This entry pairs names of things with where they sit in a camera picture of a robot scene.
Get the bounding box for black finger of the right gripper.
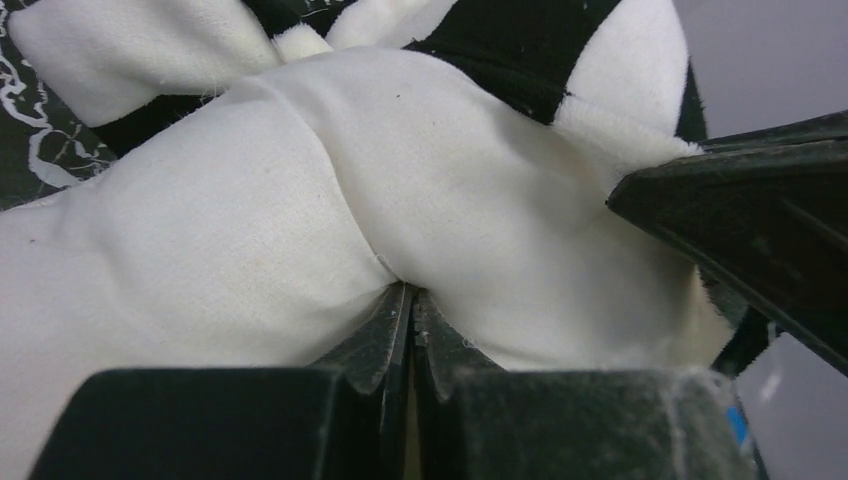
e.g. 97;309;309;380
607;112;847;376

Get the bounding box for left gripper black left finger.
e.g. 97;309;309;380
31;284;414;479

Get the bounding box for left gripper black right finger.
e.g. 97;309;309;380
413;292;763;479

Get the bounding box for white pillow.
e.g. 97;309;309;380
0;0;737;480

